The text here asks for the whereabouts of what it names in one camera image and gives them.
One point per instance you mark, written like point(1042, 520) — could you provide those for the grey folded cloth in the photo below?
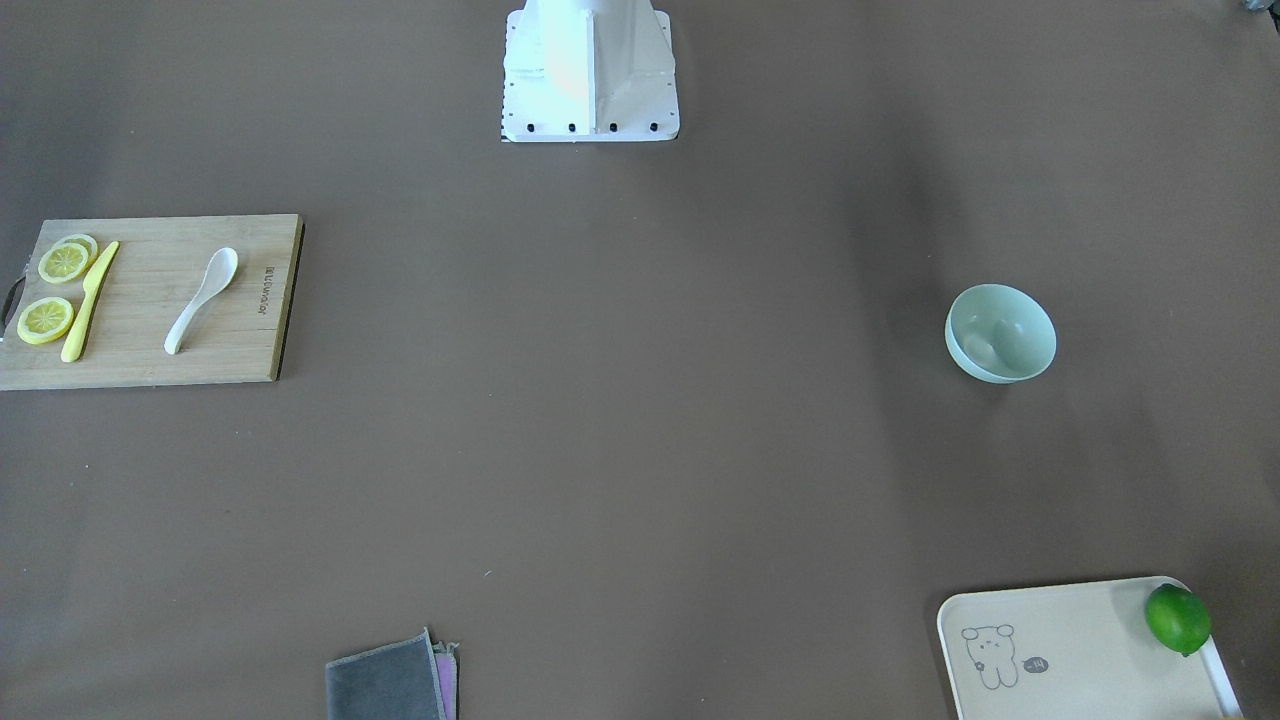
point(413, 679)

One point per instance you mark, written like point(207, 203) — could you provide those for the yellow plastic knife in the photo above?
point(76, 337)

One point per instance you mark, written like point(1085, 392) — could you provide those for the green lime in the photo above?
point(1177, 619)

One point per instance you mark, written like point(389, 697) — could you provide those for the white ceramic spoon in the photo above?
point(219, 273)

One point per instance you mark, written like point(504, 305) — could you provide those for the white camera post with base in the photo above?
point(589, 71)

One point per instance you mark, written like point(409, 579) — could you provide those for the lemon slice near knife handle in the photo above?
point(45, 320)

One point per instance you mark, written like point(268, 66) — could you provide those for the bamboo cutting board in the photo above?
point(237, 337)

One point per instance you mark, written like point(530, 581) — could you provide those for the cream plastic tray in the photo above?
point(1075, 651)

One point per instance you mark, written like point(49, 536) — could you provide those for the lemon slice near knife tip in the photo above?
point(68, 259)

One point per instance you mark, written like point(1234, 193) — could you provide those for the pale green bowl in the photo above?
point(999, 334)

